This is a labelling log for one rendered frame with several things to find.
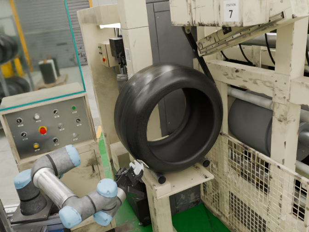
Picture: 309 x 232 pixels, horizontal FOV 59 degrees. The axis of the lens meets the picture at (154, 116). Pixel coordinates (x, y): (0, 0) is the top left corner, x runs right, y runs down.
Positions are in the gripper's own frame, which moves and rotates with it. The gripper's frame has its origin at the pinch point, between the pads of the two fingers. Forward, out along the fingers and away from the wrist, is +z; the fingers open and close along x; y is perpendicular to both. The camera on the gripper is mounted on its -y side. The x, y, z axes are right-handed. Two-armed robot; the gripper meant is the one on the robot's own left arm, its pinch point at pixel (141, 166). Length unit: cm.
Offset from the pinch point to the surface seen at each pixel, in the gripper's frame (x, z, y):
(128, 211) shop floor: 98, 53, -83
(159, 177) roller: -0.4, 6.8, -13.2
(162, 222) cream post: 42, 30, -72
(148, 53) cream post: -3, 51, 42
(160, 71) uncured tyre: -20.6, 23.8, 35.3
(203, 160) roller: -16.4, 28.2, -22.0
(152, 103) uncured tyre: -16.5, 11.0, 25.4
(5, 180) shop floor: 265, 55, -23
